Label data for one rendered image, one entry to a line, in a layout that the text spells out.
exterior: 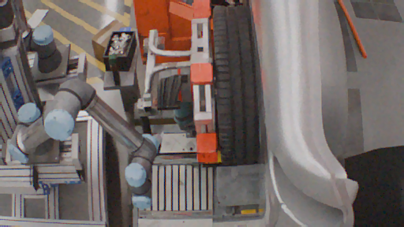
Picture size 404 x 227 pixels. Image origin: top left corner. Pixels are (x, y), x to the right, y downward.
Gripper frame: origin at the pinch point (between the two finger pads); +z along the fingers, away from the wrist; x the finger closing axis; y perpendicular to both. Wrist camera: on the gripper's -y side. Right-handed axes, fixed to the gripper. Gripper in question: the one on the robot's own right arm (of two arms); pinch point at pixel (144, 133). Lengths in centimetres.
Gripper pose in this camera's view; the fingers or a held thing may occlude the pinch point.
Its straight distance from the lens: 251.2
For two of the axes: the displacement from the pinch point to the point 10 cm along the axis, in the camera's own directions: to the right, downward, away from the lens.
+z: -0.1, -7.8, 6.3
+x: -10.0, 0.6, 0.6
